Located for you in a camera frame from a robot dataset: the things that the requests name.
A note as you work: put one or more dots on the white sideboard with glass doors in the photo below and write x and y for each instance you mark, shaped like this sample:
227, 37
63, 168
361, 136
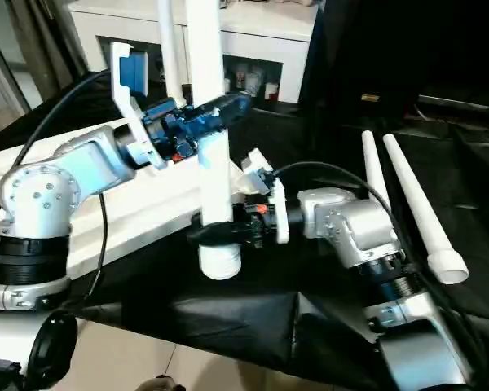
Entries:
253, 37

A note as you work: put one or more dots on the white plastic table top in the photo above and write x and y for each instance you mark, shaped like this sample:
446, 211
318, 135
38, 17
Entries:
138, 212

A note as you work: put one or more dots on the black work mat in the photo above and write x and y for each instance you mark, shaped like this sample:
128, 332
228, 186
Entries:
261, 309

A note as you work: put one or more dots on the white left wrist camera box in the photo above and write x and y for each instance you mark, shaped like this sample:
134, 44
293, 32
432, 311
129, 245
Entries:
130, 90

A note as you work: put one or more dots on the white plastic table leg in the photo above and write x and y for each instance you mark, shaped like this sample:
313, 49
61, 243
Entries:
424, 212
171, 45
375, 171
212, 122

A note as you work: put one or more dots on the small yellow tag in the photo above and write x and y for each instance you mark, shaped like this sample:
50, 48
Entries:
369, 98

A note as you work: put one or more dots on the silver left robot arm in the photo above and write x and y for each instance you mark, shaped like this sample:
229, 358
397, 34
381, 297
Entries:
49, 236

